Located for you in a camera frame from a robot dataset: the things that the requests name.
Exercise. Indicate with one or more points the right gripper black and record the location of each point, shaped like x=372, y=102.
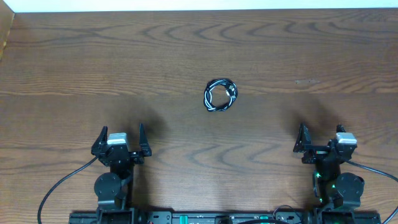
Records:
x=304, y=144

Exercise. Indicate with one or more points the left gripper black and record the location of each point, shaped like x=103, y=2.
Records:
x=138, y=158

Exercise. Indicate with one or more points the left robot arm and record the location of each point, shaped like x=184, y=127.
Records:
x=112, y=188

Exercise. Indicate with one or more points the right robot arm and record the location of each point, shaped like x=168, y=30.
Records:
x=339, y=193

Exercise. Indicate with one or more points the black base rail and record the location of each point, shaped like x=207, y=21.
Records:
x=284, y=215

